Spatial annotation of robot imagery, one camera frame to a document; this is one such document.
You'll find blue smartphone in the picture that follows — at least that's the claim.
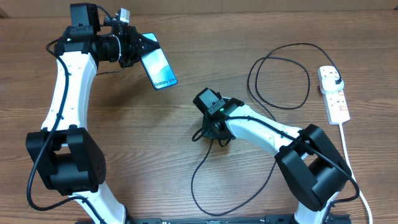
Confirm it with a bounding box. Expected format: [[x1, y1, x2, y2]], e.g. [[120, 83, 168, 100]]
[[141, 48, 178, 90]]

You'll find black charging cable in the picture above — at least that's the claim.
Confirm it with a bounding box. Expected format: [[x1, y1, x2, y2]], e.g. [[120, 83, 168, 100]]
[[190, 42, 345, 217]]

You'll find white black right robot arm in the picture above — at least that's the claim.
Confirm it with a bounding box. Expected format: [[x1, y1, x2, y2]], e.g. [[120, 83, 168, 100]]
[[192, 88, 352, 223]]

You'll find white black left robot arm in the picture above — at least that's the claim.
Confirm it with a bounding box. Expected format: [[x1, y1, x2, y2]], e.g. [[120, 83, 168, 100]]
[[25, 3, 159, 223]]

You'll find white charger adapter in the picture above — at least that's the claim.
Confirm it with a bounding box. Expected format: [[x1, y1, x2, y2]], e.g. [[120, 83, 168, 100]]
[[320, 77, 345, 94]]

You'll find white power strip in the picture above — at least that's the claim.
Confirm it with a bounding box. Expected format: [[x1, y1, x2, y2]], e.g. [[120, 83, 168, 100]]
[[318, 66, 350, 125]]

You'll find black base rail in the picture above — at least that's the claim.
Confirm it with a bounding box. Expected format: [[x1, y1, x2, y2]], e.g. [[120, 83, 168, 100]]
[[74, 214, 352, 224]]

